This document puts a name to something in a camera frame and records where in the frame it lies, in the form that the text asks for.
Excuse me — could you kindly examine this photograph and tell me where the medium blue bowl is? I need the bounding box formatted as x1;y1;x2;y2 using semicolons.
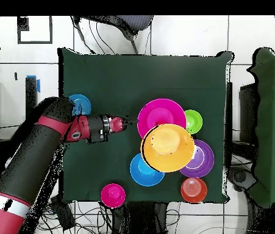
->
129;152;165;188

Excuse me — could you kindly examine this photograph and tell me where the small blue bowl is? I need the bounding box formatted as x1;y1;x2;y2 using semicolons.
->
68;94;92;116

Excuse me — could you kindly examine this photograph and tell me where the purple bowl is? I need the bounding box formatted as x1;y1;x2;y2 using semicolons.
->
179;139;215;179

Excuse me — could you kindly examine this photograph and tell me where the tangle of floor cables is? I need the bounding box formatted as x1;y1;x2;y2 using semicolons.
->
34;202;113;234

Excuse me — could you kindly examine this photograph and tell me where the dark green tablecloth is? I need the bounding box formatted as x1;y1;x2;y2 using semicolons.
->
57;47;234;204

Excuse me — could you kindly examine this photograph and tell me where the small green bowl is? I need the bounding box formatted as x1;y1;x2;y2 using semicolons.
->
184;109;203;135

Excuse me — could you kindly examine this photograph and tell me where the black chair base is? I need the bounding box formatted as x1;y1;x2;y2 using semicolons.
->
227;166;255;193

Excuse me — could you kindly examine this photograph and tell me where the grey mesh office chair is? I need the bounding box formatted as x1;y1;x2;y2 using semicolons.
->
70;15;154;55

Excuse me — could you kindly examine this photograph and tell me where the large orange bowl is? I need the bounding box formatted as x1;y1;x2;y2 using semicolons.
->
140;123;196;173

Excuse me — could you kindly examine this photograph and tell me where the small orange bowl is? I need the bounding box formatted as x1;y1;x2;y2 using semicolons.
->
180;177;208;204

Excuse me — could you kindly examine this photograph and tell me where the black power strip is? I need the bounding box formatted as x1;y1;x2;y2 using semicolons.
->
49;195;76;231

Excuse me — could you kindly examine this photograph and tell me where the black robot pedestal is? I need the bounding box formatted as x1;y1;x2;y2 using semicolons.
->
112;201;170;234

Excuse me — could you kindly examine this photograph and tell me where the black square floor frame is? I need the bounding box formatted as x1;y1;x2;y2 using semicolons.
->
16;15;53;45

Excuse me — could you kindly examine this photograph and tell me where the blue tape strip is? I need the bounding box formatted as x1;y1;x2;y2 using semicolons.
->
26;74;41;94

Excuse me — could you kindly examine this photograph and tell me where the green cloth side table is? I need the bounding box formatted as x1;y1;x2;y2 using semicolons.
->
246;47;275;208

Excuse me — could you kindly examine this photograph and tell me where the large pink bowl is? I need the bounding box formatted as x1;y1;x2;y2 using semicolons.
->
137;97;187;140

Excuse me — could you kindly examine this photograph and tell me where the black metal stand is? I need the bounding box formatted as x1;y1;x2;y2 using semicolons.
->
0;76;40;144

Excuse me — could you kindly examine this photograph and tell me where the small pink-red bowl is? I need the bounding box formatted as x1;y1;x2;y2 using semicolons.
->
100;183;126;209

